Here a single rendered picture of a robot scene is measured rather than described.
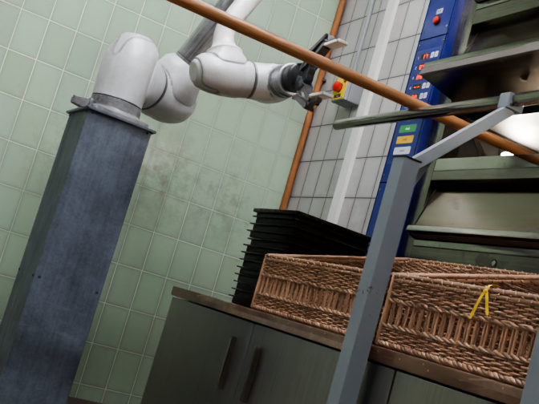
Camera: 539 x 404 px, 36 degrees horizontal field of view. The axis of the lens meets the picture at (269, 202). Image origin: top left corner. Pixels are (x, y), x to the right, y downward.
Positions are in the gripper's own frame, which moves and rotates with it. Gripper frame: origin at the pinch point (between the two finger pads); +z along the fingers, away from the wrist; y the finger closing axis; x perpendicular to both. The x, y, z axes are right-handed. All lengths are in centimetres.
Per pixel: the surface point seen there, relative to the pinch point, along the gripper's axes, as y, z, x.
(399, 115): 3.3, -1.9, -22.8
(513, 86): -18, -3, -58
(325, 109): -23, -113, -60
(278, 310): 60, -13, -11
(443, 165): 3, -29, -60
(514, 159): 3, 1, -60
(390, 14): -57, -81, -58
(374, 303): 53, 39, -2
